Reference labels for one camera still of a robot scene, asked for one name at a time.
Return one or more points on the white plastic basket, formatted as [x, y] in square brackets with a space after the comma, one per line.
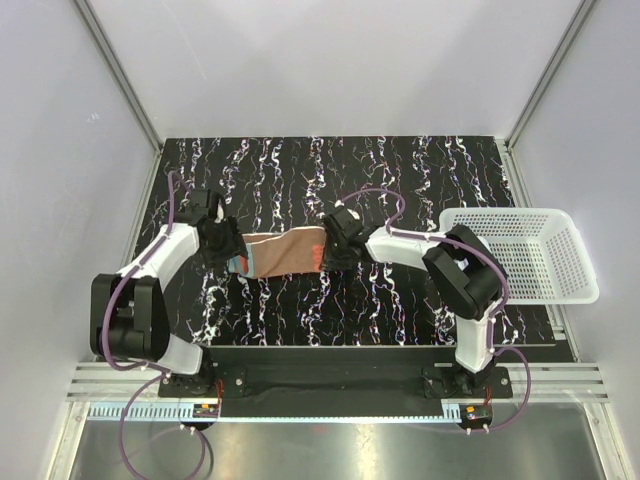
[541, 250]

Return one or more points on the orange brown towel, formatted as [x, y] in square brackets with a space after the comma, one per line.
[299, 250]

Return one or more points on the white cable duct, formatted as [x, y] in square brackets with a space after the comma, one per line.
[231, 411]

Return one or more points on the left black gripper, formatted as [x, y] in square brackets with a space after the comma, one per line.
[233, 248]

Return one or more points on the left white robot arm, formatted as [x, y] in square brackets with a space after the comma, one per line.
[129, 320]

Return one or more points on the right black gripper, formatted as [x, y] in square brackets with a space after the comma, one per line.
[331, 263]

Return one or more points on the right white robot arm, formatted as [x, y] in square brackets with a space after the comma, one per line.
[468, 278]

